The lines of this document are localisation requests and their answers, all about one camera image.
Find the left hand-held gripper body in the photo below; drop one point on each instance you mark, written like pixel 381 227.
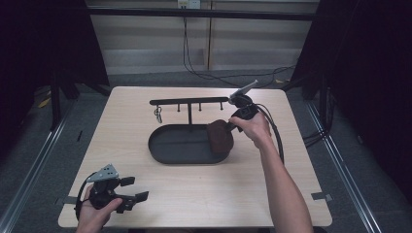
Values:
pixel 103 194

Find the aluminium floor rail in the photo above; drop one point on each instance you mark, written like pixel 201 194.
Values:
pixel 35 168
pixel 343 174

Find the yellow floor tape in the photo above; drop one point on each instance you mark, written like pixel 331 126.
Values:
pixel 44 102

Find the grey tape strip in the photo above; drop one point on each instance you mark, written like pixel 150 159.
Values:
pixel 322 196
pixel 66 200

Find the small black floor object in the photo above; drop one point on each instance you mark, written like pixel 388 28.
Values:
pixel 79 136

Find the person's left hand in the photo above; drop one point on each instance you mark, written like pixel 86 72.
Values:
pixel 92 220

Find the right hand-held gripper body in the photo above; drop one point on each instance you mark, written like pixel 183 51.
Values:
pixel 246 108

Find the brown leather pouch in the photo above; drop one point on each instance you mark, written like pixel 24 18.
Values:
pixel 220 137

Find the white wall socket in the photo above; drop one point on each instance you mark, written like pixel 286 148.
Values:
pixel 188 4

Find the black key rack with tray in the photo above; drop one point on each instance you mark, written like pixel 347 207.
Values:
pixel 181 145

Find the black metal stand post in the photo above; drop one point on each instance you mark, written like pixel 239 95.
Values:
pixel 55 103

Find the black horizontal frame bar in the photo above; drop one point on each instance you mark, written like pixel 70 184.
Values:
pixel 200 14

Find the black curtain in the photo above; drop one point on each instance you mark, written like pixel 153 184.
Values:
pixel 372 64
pixel 42 42

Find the person's right hand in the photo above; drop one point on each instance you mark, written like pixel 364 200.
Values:
pixel 256 129

